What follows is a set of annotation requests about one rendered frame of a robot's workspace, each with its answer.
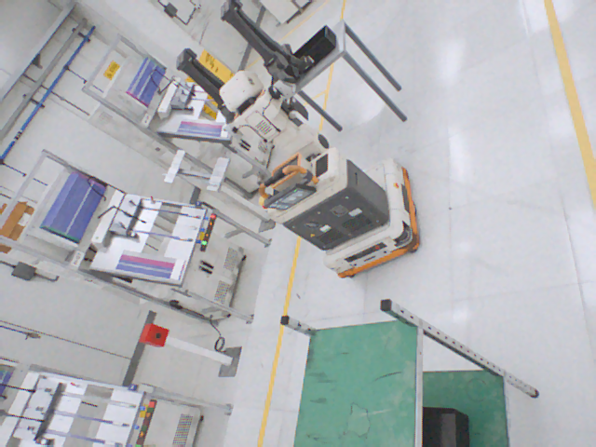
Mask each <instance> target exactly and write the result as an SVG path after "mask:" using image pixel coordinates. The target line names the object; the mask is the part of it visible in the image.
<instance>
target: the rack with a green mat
mask: <svg viewBox="0 0 596 447"><path fill-rule="evenodd" d="M380 310H382V311H383V312H385V313H387V314H388V315H389V316H391V317H393V318H395V319H392V320H385V321H376V322H369V323H360V324H353V325H345V326H337V327H330V328H321V329H315V328H313V327H311V326H309V325H307V324H305V323H303V322H301V321H299V320H297V319H295V318H292V317H289V316H287V315H286V316H281V319H280V324H281V325H283V326H286V327H288V328H290V329H292V330H295V331H297V332H299V333H302V334H304V335H306V336H309V337H310V339H309V345H308V351H307V357H306V364H305V375H304V381H303V387H302V393H301V399H300V405H299V412H298V417H297V424H296V429H295V436H294V442H293V447H422V406H426V407H447V408H455V409H456V410H457V411H459V412H461V413H464V414H466V415H467V416H468V420H469V422H468V431H469V447H513V442H512V432H511V422H510V411H509V401H508V384H510V385H511V386H514V387H516V388H517V389H519V390H520V391H522V392H523V393H525V394H527V395H529V396H530V397H532V398H534V399H536V398H538V396H539V392H538V390H537V389H535V388H534V387H532V386H530V385H528V384H526V383H525V382H523V381H522V380H521V379H519V378H518V377H516V376H514V375H513V374H511V373H509V372H507V371H506V370H504V369H502V368H501V367H499V366H497V365H496V364H494V363H493V362H491V361H490V360H488V359H486V358H485V357H483V356H482V355H480V354H478V353H477V352H475V351H473V350H472V349H470V348H469V347H467V346H465V345H463V344H461V343H460V342H458V341H456V340H455V339H454V338H453V337H451V336H449V335H448V334H446V333H444V332H442V331H441V330H439V329H437V328H436V327H434V326H432V325H431V324H429V323H428V322H426V321H424V320H423V319H421V318H419V317H418V316H416V315H415V314H413V313H412V312H410V311H408V310H407V309H405V308H404V307H402V306H400V305H398V304H396V303H395V302H393V301H392V300H390V299H385V300H381V301H380ZM423 335H424V336H426V337H428V338H430V339H431V340H433V341H435V342H437V343H438V344H440V345H443V346H444V347H446V348H448V349H450V350H451V351H453V352H454V353H455V354H457V355H459V356H461V357H462V358H464V359H467V360H468V361H470V362H472V363H474V364H475V365H477V366H479V367H480V368H481V370H436V371H423Z"/></svg>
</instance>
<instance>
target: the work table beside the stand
mask: <svg viewBox="0 0 596 447"><path fill-rule="evenodd" d="M331 30H332V31H333V32H334V34H335V35H336V48H335V49H334V50H333V51H331V52H330V53H329V54H328V55H327V56H325V57H324V58H323V59H322V60H321V61H319V62H318V63H317V64H316V65H315V67H312V68H311V69H310V70H308V71H307V72H306V73H305V75H303V76H301V77H300V78H299V79H298V80H296V81H295V82H294V83H293V84H294V85H295V86H296V89H295V91H294V94H293V95H292V96H294V95H295V94H296V93H297V94H298V95H299V96H300V97H301V98H302V99H303V100H305V101H306V102H307V103H308V104H309V105H310V106H311V107H312V108H314V109H315V110H316V111H317V112H318V113H319V114H320V115H321V116H322V117H324V118H325V119H326V120H327V121H328V122H329V123H330V124H331V125H332V126H334V127H335V128H336V129H337V130H338V131H339V132H340V131H341V130H343V127H342V126H340V125H339V124H338V123H337V122H336V121H335V120H334V119H333V118H332V117H331V116H330V115H328V114H327V113H326V112H325V111H324V110H323V109H322V108H321V107H320V106H319V105H318V104H316V103H315V102H314V101H313V100H312V99H311V98H310V97H309V96H308V95H307V94H305V93H304V92H303V91H302V88H304V87H305V86H306V85H307V84H309V83H310V82H311V81H312V80H314V79H315V78H316V77H317V76H318V75H320V74H321V73H322V72H324V71H325V70H326V69H327V68H328V67H330V66H331V65H332V64H333V63H335V62H336V61H337V60H339V59H340V58H341V57H342V58H343V59H344V60H345V61H346V62H347V63H348V64H349V65H350V66H351V67H352V68H353V69H354V70H355V71H356V73H357V74H358V75H359V76H360V77H361V78H362V79H363V80H364V81H365V82H366V83H367V84H368V85H369V86H370V88H371V89H372V90H373V91H374V92H375V93H376V94H377V95H378V96H379V97H380V98H381V99H382V100H383V101H384V103H385V104H386V105H387V106H388V107H389V108H390V109H391V110H392V111H393V112H394V113H395V114H396V115H397V117H398V118H399V119H400V120H401V121H402V122H405V121H406V120H408V119H407V116H406V115H405V114H404V113H403V112H402V111H401V109H400V108H399V107H398V106H397V105H396V104H395V103H394V102H393V101H392V100H391V99H390V98H389V97H388V96H387V95H386V94H385V93H384V92H383V90H382V89H381V88H380V87H379V86H378V85H377V84H376V83H375V82H374V81H373V79H372V78H371V77H370V76H369V75H368V74H367V73H366V72H365V71H364V70H363V69H362V67H361V66H360V65H359V64H358V63H357V62H356V61H355V60H354V59H353V58H352V56H351V55H350V54H349V53H348V52H347V51H346V50H345V34H347V35H348V36H349V37H350V38H351V39H352V41H353V42H354V43H355V44H356V45H357V46H358V47H359V49H360V50H361V51H362V52H363V53H364V54H365V55H366V56H367V58H368V59H369V60H370V61H371V62H372V63H373V64H374V66H375V67H376V68H377V69H378V70H379V71H380V72H381V73H382V75H383V76H384V77H385V78H386V79H387V80H388V82H389V83H390V84H391V85H392V86H393V87H394V88H395V89H396V91H397V92H399V91H400V90H402V88H401V85H400V84H399V83H398V82H397V81H396V79H395V78H394V77H393V76H392V75H391V74H390V73H389V71H388V70H387V69H386V68H385V67H384V65H383V64H382V63H381V62H380V61H379V60H377V58H376V57H375V56H374V55H373V54H372V53H371V51H370V50H369V49H368V48H367V47H366V46H365V44H364V43H363V42H362V41H361V40H360V39H359V37H358V36H357V35H356V34H355V33H354V32H353V31H352V29H351V28H350V27H349V26H348V25H347V24H346V22H345V21H344V20H343V19H341V20H339V21H338V22H337V23H336V24H335V25H334V26H333V27H331ZM291 122H292V123H294V124H295V125H296V126H297V127H298V128H299V127H300V126H301V125H303V124H304V123H303V122H302V121H301V120H300V119H299V118H297V117H295V118H294V119H292V120H291Z"/></svg>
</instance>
